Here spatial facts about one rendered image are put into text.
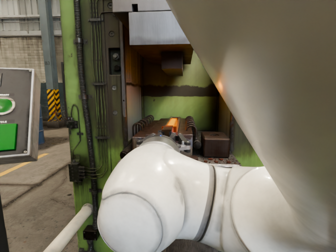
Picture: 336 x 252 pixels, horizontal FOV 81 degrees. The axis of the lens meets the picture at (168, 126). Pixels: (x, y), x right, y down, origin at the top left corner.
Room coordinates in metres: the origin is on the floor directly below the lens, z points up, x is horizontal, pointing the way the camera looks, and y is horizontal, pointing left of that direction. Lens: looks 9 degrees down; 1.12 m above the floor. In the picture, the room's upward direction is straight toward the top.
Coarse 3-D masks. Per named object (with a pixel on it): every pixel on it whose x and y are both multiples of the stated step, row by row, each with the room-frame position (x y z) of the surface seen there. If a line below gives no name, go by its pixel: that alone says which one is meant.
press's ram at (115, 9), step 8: (112, 0) 0.65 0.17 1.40; (120, 0) 0.65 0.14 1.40; (128, 0) 0.64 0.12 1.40; (136, 0) 0.64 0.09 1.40; (144, 0) 0.64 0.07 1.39; (152, 0) 0.64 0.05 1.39; (160, 0) 0.64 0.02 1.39; (112, 8) 0.65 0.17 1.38; (120, 8) 0.65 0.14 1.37; (128, 8) 0.64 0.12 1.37; (136, 8) 0.68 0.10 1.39; (144, 8) 0.64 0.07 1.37; (152, 8) 0.64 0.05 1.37; (160, 8) 0.64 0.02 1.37; (168, 8) 0.63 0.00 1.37; (120, 16) 0.68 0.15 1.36; (128, 24) 0.76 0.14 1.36
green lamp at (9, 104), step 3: (0, 99) 0.56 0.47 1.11; (3, 99) 0.57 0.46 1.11; (6, 99) 0.57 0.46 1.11; (0, 102) 0.56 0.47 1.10; (3, 102) 0.56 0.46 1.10; (6, 102) 0.56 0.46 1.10; (9, 102) 0.57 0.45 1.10; (0, 105) 0.55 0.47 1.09; (3, 105) 0.56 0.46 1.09; (6, 105) 0.56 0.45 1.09; (9, 105) 0.56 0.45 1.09; (0, 108) 0.55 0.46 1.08; (3, 108) 0.55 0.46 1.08; (6, 108) 0.55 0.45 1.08; (9, 108) 0.56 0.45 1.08; (0, 111) 0.55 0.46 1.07; (3, 111) 0.55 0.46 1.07
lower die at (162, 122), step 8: (152, 120) 1.04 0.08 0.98; (160, 120) 0.97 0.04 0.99; (168, 120) 0.90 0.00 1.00; (184, 120) 0.95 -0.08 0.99; (144, 128) 0.80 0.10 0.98; (152, 128) 0.74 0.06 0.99; (160, 128) 0.74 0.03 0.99; (176, 128) 0.69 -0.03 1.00; (184, 128) 0.73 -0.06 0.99; (136, 136) 0.65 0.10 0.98; (144, 136) 0.65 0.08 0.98; (184, 136) 0.63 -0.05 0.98; (184, 152) 0.63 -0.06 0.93
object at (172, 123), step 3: (171, 120) 0.83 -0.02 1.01; (174, 120) 0.83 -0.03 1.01; (168, 123) 0.73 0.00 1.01; (171, 123) 0.73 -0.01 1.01; (174, 123) 0.73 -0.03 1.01; (162, 126) 0.62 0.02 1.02; (165, 126) 0.59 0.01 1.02; (168, 126) 0.59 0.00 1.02; (171, 126) 0.59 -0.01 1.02; (174, 126) 0.62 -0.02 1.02; (162, 129) 0.54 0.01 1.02; (165, 129) 0.54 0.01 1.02; (168, 129) 0.54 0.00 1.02; (171, 129) 0.55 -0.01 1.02; (174, 129) 0.62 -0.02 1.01; (165, 132) 0.54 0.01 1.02; (168, 132) 0.54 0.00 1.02; (168, 135) 0.54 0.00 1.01
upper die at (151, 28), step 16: (128, 16) 0.65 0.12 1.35; (144, 16) 0.64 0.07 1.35; (160, 16) 0.64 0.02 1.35; (144, 32) 0.64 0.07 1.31; (160, 32) 0.64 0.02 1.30; (176, 32) 0.63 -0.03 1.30; (144, 48) 0.69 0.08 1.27; (160, 48) 0.69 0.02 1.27; (176, 48) 0.69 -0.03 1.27; (192, 48) 0.69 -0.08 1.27
